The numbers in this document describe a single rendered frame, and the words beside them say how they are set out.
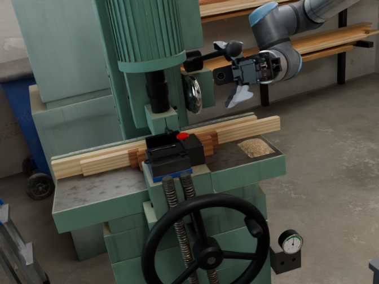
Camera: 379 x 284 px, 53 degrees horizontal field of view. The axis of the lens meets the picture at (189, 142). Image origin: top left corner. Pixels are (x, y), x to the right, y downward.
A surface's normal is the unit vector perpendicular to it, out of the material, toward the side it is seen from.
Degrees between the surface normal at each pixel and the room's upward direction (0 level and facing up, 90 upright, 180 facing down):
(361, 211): 0
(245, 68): 79
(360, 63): 90
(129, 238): 90
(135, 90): 90
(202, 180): 90
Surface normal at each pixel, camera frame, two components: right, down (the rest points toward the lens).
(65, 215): 0.25, 0.36
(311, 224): -0.14, -0.90
